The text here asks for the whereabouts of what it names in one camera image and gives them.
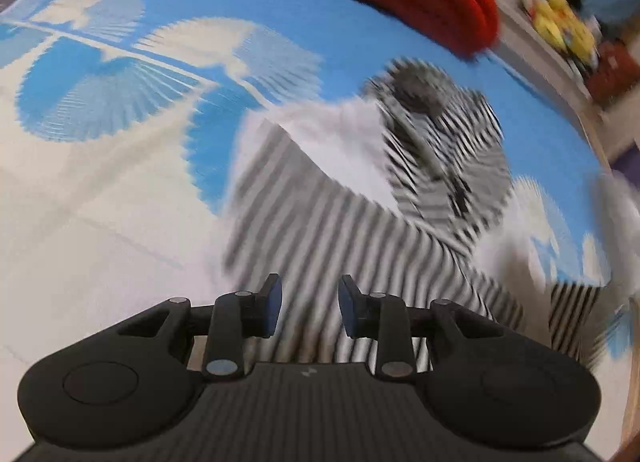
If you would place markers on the blue white patterned bed sheet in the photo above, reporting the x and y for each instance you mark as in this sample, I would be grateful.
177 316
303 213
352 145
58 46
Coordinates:
100 192

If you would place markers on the white bedside shelf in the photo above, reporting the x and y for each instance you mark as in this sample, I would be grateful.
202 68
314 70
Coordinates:
525 32

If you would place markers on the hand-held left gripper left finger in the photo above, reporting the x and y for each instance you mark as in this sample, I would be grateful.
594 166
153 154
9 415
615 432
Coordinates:
272 304

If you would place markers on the yellow plush toy pile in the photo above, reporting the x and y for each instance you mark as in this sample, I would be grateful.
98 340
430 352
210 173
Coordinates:
565 22

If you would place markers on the purple box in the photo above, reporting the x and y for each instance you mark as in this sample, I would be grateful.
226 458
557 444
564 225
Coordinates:
629 162

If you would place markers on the dark red box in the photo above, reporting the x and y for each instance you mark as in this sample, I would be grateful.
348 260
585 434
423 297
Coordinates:
610 72

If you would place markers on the black white striped garment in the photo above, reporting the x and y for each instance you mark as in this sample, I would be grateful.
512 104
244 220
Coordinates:
320 222

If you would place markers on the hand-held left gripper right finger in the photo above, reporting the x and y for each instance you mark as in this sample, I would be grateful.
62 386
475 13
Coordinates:
347 307

